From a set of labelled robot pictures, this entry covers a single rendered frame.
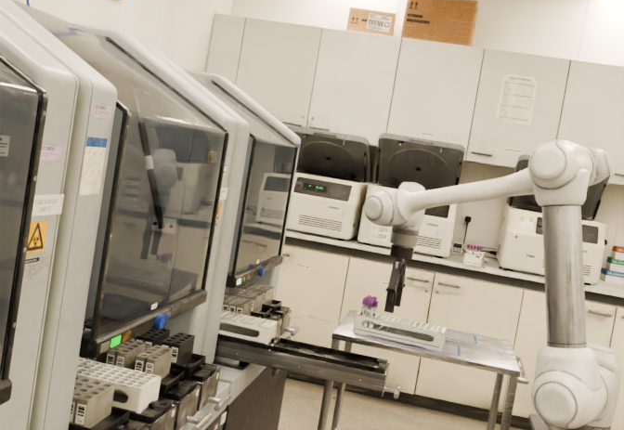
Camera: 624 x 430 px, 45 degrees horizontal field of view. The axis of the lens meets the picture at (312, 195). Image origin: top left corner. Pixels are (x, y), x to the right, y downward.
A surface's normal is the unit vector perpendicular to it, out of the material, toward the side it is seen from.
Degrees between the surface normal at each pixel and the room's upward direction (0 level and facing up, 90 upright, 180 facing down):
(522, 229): 59
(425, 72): 90
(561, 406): 96
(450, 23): 90
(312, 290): 90
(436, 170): 142
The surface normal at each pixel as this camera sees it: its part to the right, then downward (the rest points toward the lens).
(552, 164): -0.58, -0.16
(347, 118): -0.18, 0.02
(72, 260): 0.97, 0.17
